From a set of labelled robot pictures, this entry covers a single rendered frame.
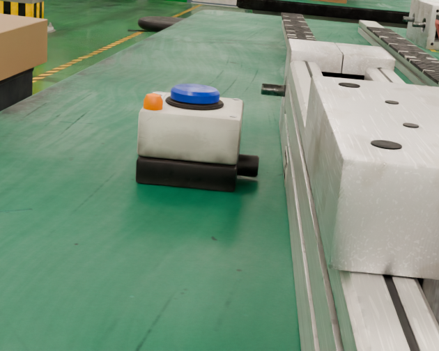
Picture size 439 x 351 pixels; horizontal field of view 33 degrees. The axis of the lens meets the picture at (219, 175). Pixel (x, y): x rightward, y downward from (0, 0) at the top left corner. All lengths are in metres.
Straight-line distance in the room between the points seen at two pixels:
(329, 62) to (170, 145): 0.21
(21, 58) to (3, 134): 0.32
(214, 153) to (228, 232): 0.09
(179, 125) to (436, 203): 0.35
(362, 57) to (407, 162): 0.48
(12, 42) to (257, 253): 0.59
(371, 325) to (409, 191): 0.05
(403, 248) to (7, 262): 0.26
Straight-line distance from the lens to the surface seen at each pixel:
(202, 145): 0.57
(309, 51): 0.72
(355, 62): 0.73
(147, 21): 3.85
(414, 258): 0.26
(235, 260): 0.46
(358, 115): 0.31
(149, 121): 0.57
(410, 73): 1.24
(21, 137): 0.71
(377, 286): 0.25
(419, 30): 1.76
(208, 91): 0.59
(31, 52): 1.05
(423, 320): 0.23
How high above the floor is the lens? 0.97
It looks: 18 degrees down
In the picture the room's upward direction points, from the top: 5 degrees clockwise
